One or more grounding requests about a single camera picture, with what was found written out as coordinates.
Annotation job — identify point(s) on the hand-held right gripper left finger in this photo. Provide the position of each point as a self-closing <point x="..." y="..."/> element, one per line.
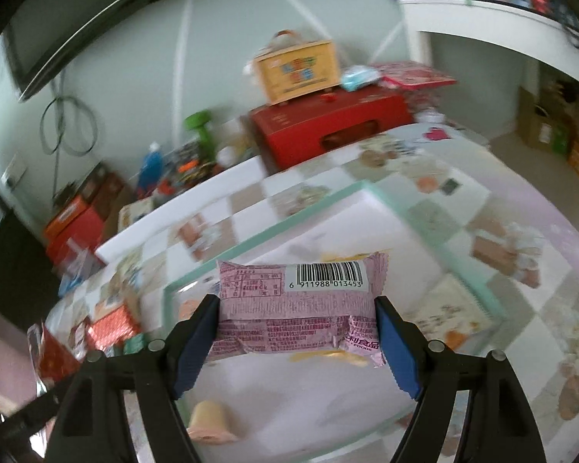
<point x="195" y="347"/>

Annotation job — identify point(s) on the black wall television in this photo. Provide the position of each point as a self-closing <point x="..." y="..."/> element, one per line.
<point x="77" y="24"/>

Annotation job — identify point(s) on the black cabinet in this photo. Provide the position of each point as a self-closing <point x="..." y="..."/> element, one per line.
<point x="14" y="255"/>

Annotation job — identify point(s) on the white and yellow card box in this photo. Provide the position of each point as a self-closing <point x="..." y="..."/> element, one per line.
<point x="135" y="212"/>

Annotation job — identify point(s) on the red patterned snack packet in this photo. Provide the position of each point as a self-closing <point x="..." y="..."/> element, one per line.
<point x="113" y="325"/>

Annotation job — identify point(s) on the green dumbbell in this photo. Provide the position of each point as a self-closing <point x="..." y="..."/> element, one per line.
<point x="200" y="130"/>

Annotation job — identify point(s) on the white wall socket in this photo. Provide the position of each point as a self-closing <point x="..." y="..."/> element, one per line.
<point x="14" y="169"/>

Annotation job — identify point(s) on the light blue tissue pack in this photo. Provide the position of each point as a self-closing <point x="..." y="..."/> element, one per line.
<point x="362" y="79"/>

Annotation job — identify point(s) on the white box lid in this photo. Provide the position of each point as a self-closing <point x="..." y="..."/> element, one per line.
<point x="183" y="202"/>

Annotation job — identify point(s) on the pink snack packet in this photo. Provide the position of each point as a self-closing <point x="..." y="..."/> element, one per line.
<point x="294" y="318"/>

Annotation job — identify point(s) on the green snack packet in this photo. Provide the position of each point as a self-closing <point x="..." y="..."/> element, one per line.
<point x="134" y="345"/>

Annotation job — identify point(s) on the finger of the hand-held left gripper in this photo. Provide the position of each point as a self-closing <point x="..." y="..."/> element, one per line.
<point x="29" y="410"/>

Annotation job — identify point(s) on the clear plastic box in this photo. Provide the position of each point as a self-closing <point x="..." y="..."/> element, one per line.
<point x="77" y="258"/>

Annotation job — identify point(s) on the red patterned flat box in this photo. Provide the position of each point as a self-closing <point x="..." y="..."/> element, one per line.
<point x="415" y="75"/>

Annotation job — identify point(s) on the brown cardboard box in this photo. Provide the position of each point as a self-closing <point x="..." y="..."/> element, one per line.
<point x="540" y="120"/>

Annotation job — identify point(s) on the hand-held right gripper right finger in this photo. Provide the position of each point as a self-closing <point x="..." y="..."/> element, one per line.
<point x="398" y="352"/>

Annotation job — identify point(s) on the pile of small colourful toys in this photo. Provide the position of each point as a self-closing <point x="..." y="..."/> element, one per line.
<point x="188" y="166"/>

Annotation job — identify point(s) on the orange flat box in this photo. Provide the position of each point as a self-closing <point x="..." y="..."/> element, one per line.
<point x="70" y="214"/>

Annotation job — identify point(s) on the large red flat box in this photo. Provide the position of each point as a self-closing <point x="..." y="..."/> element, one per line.
<point x="79" y="241"/>

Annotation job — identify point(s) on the teal shallow cardboard box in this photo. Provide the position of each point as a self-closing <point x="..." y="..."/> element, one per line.
<point x="318" y="395"/>

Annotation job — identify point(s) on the yellow clear snack packet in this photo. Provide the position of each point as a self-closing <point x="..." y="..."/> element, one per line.
<point x="337" y="256"/>

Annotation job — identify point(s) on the golden yellow snack packet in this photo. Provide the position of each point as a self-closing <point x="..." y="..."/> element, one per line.
<point x="212" y="419"/>

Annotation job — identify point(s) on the blue plastic bottle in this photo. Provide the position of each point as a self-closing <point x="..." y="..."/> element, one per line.
<point x="152" y="169"/>

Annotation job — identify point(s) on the red gift box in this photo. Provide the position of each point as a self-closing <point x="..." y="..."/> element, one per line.
<point x="309" y="125"/>

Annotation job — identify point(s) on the dark brown box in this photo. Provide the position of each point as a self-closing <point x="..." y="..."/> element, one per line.
<point x="106" y="188"/>

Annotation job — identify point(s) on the white shelf unit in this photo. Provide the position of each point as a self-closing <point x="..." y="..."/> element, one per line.
<point x="463" y="14"/>

